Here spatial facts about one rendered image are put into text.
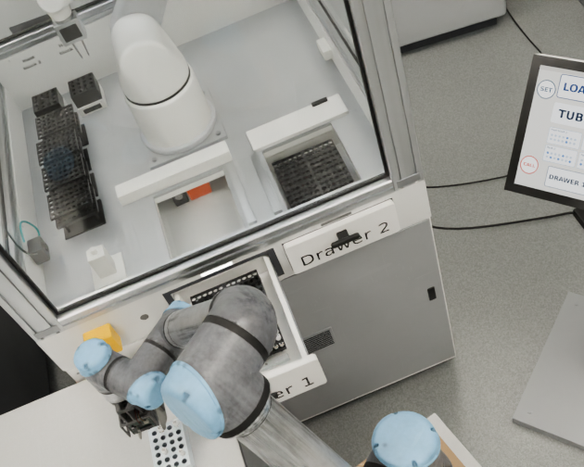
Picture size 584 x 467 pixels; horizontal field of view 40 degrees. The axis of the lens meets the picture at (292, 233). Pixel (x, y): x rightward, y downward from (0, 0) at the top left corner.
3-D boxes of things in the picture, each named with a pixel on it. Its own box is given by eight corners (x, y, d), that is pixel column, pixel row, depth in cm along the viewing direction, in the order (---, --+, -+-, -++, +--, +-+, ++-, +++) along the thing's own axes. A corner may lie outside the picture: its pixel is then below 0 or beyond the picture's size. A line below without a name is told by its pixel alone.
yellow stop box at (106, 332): (124, 352, 200) (112, 337, 195) (96, 364, 200) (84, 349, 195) (120, 336, 203) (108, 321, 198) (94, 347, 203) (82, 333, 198)
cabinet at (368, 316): (463, 365, 268) (437, 215, 207) (175, 487, 267) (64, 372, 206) (361, 178, 330) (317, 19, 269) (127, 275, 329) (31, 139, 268)
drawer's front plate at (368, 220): (400, 230, 205) (394, 203, 196) (295, 274, 204) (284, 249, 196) (398, 225, 206) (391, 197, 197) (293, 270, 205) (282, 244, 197)
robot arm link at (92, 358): (93, 376, 154) (61, 361, 158) (116, 402, 163) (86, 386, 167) (117, 343, 158) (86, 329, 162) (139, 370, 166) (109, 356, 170)
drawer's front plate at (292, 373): (327, 382, 183) (317, 359, 175) (209, 432, 183) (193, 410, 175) (324, 375, 185) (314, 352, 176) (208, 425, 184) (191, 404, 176)
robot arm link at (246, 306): (260, 254, 125) (160, 294, 167) (222, 310, 120) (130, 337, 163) (315, 299, 128) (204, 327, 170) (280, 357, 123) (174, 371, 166)
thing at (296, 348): (317, 375, 183) (311, 362, 179) (212, 420, 183) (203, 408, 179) (267, 250, 210) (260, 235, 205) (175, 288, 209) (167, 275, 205)
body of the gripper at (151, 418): (129, 439, 176) (106, 415, 167) (124, 405, 181) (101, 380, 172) (162, 426, 176) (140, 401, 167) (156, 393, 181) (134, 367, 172)
